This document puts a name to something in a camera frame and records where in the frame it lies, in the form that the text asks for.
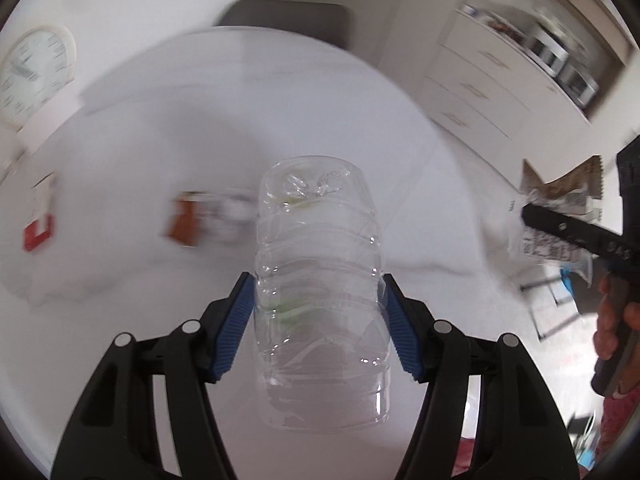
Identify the red cloth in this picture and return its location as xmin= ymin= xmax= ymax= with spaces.
xmin=450 ymin=437 xmax=483 ymax=480

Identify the silver appliance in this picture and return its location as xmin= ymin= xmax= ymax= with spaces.
xmin=525 ymin=25 xmax=601 ymax=108

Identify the round white wall clock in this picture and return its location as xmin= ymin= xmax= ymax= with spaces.
xmin=0 ymin=25 xmax=77 ymax=128

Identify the clear plastic bottle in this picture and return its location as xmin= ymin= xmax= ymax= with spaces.
xmin=252 ymin=156 xmax=393 ymax=432

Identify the white folded card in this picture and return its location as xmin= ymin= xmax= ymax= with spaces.
xmin=17 ymin=95 xmax=101 ymax=152

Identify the black metal frame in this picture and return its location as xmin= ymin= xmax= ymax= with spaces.
xmin=519 ymin=265 xmax=587 ymax=342

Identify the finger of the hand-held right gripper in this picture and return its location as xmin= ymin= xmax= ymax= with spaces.
xmin=521 ymin=204 xmax=632 ymax=262

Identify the beige drawer cabinet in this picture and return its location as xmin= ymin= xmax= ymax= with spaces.
xmin=422 ymin=5 xmax=591 ymax=141

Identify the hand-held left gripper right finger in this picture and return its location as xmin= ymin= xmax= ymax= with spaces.
xmin=382 ymin=274 xmax=583 ymax=480

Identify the crumpled white printed paper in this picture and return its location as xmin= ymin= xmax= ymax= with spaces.
xmin=200 ymin=190 xmax=258 ymax=246

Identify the grey chair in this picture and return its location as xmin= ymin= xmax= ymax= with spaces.
xmin=215 ymin=0 xmax=353 ymax=51

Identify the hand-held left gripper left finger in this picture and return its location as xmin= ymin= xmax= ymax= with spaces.
xmin=50 ymin=271 xmax=256 ymax=480

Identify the person's right hand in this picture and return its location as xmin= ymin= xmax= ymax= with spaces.
xmin=594 ymin=275 xmax=640 ymax=361

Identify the torn brown wrapper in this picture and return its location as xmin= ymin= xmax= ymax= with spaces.
xmin=162 ymin=192 xmax=206 ymax=248

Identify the brown and clear snack wrapper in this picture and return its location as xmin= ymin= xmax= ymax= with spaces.
xmin=507 ymin=156 xmax=606 ymax=281

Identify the red and white box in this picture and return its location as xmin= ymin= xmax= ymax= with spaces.
xmin=22 ymin=172 xmax=58 ymax=253

